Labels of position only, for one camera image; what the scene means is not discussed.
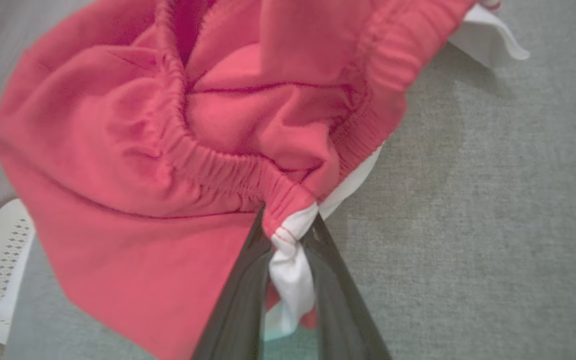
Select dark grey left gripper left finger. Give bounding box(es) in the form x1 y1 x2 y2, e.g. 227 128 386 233
190 206 273 360

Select white perforated laundry basket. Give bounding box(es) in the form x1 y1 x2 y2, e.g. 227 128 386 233
0 194 37 357

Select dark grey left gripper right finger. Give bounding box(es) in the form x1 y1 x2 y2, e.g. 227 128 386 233
302 214 394 360

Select grey fabric sofa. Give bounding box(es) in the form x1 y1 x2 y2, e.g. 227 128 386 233
0 0 576 360

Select red shorts with white trim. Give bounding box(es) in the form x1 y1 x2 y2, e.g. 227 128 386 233
0 0 531 360

